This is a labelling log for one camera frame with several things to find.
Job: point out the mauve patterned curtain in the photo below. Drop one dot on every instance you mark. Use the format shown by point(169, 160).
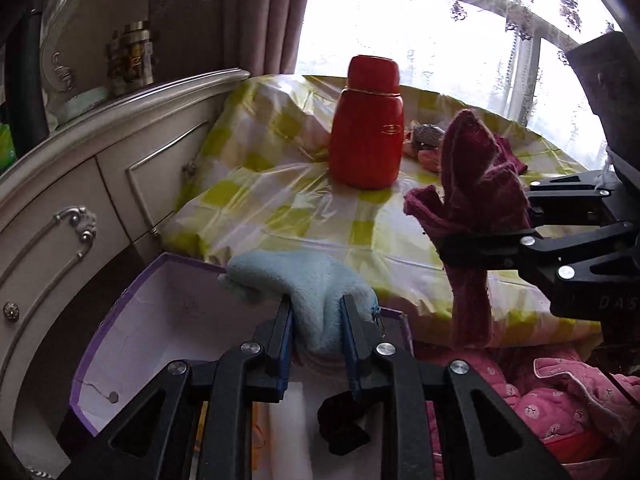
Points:
point(260, 10)

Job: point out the jars on cabinet top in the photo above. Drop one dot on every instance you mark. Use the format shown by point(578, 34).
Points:
point(132, 60)

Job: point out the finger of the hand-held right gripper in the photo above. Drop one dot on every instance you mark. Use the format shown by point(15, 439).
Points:
point(480, 252)
point(565, 195)

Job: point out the red thermos flask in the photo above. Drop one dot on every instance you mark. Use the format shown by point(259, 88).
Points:
point(365, 135)

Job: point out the white carved cabinet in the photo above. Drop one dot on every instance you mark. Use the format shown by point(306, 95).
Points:
point(75, 185)

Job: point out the light blue fleece glove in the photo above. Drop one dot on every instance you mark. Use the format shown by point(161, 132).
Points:
point(320, 290)

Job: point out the purple edged cardboard box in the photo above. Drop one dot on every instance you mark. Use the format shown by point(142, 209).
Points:
point(165, 310)

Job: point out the white carved mirror frame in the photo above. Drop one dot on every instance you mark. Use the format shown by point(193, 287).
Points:
point(55, 60)

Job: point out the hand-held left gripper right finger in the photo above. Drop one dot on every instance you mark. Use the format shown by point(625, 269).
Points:
point(350, 350)

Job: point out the round metal drawer knob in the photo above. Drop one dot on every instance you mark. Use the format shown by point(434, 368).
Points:
point(10, 310)

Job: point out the black white checked face mask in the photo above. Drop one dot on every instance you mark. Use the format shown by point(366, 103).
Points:
point(430, 135)

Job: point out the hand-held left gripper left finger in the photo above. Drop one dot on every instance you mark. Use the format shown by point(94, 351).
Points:
point(285, 340)

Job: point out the yellow white checked tablecloth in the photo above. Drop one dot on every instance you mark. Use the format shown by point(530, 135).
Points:
point(300, 210)

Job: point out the green packet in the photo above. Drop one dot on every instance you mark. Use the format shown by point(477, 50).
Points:
point(5, 150)

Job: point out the magenta knitted glove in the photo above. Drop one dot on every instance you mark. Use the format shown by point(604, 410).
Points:
point(475, 170)
point(510, 157)

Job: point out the pink cloth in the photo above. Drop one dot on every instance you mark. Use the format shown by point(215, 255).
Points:
point(427, 160)

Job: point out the pink quilted garment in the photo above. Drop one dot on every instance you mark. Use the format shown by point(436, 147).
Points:
point(540, 400)

